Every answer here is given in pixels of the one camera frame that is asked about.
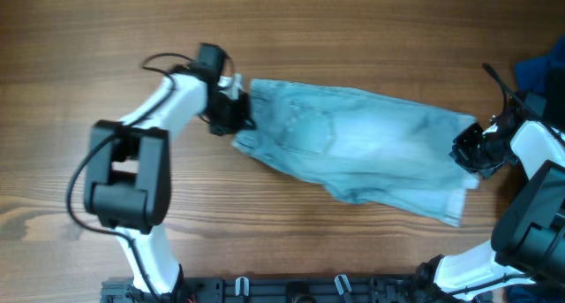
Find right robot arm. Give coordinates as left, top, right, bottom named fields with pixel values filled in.
left=410, top=91, right=564, bottom=302

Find light blue denim shorts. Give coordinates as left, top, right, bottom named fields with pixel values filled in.
left=232, top=80, right=478, bottom=226

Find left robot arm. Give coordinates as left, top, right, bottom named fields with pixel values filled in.
left=65, top=43, right=255, bottom=302

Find dark blue garment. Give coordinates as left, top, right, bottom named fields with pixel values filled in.
left=514, top=36, right=564, bottom=131

